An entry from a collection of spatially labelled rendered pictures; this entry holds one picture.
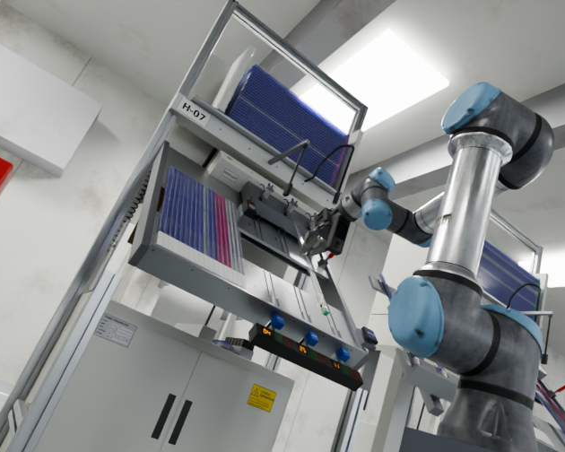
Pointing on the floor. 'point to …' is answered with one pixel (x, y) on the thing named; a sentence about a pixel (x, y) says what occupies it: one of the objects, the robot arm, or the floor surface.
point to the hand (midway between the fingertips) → (306, 253)
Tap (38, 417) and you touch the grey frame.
